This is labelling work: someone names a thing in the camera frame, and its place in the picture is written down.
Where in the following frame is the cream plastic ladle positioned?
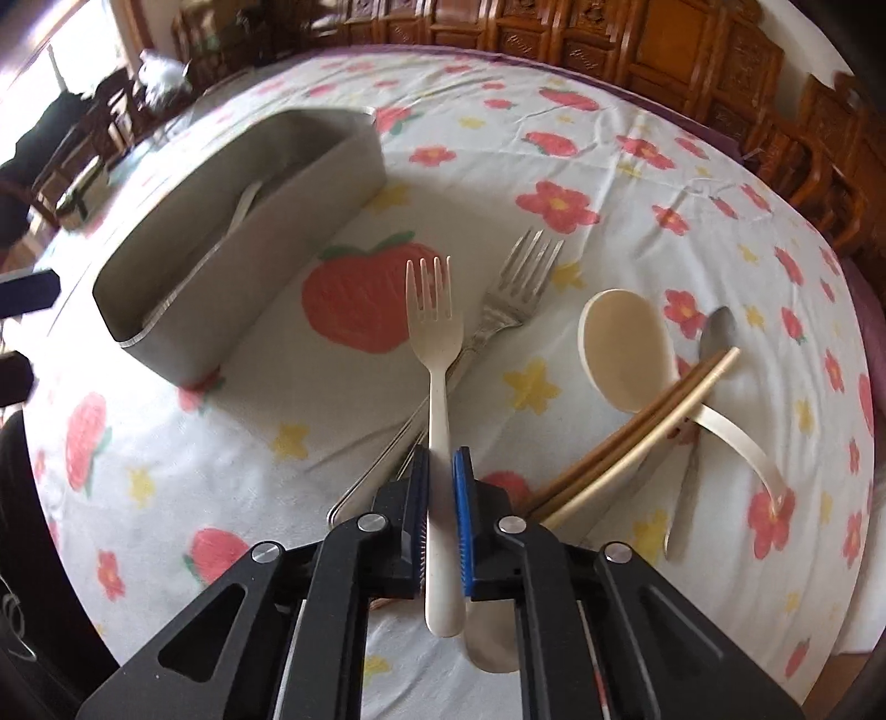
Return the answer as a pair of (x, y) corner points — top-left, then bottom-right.
(578, 287), (797, 517)

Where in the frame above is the carved wooden bench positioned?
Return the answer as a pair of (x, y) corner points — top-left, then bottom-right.
(305, 0), (790, 146)

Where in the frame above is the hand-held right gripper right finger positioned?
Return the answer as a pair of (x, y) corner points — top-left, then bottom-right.
(451, 446), (807, 720)

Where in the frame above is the window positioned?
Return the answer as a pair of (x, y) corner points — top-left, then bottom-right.
(0, 0), (150, 167)

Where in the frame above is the floral white tablecloth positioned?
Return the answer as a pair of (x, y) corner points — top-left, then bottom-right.
(24, 45), (877, 720)

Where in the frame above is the metal utensil tin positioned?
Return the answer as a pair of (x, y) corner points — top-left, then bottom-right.
(92, 107), (387, 389)

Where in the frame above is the cream plastic fork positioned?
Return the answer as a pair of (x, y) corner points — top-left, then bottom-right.
(405, 255), (466, 638)

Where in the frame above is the brown chopstick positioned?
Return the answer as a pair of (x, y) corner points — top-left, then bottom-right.
(533, 354), (741, 523)
(522, 348), (741, 517)

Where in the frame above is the metal fork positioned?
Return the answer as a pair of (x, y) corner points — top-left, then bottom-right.
(327, 228), (565, 527)

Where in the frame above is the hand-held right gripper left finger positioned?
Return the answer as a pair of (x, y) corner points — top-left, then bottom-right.
(75, 443), (434, 720)

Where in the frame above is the pale slim utensil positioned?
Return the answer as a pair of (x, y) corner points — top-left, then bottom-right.
(142, 178), (267, 326)

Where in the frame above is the white plastic bag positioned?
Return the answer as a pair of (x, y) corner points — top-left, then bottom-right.
(135, 48), (195, 112)

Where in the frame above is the person's dark clothing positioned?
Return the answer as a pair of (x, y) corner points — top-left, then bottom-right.
(0, 405), (122, 720)

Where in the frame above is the wooden armchair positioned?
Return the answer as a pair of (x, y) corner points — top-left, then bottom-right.
(744, 114), (869, 254)

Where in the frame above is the small metal spoon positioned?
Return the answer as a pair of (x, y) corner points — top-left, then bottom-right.
(663, 306), (738, 562)

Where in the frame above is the black garment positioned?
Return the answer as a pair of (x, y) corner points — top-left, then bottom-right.
(20, 86), (105, 188)

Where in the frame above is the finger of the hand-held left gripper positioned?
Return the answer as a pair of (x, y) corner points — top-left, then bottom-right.
(0, 351), (35, 407)
(0, 270), (61, 320)

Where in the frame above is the carved wooden chair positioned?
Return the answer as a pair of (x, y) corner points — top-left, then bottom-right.
(796, 69), (886, 209)
(169, 0), (312, 91)

